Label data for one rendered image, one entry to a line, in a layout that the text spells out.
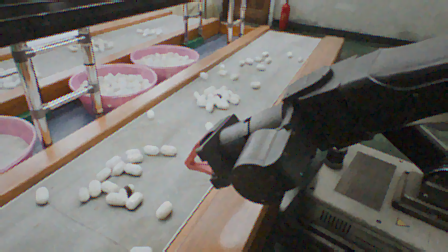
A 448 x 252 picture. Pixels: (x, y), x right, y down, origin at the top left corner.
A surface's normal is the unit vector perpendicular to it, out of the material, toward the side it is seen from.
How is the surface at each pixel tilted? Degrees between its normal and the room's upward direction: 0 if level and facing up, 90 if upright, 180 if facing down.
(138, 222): 0
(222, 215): 0
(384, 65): 34
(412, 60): 39
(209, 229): 0
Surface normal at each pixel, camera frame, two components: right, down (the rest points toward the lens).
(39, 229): 0.06, -0.85
